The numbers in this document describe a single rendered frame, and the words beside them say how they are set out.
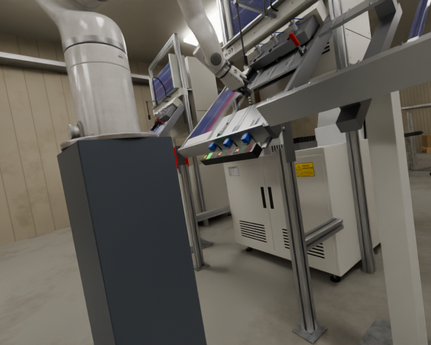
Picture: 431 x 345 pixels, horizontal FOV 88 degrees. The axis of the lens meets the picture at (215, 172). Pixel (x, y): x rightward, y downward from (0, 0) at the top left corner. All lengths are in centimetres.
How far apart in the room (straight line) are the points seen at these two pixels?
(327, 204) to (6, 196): 379
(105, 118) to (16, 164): 360
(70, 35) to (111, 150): 23
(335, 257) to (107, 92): 103
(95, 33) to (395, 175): 72
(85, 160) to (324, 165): 88
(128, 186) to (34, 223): 365
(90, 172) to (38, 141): 370
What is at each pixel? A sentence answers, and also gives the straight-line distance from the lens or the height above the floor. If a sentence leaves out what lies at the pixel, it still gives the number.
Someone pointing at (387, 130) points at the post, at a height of 64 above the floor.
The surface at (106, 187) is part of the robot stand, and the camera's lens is 42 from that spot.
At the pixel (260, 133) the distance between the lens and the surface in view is 81.
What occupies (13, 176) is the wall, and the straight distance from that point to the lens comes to 403.
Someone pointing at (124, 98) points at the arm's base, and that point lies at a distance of 50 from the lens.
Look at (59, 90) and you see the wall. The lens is 436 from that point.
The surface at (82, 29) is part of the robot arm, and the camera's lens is 54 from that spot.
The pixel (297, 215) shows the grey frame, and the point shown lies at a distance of 80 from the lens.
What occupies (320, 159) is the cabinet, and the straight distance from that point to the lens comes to 104.
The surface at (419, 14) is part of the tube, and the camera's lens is 61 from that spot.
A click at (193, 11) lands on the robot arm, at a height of 122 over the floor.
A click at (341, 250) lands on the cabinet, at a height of 17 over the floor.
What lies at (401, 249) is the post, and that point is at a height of 34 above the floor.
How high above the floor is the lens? 63
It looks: 3 degrees down
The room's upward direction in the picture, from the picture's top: 9 degrees counter-clockwise
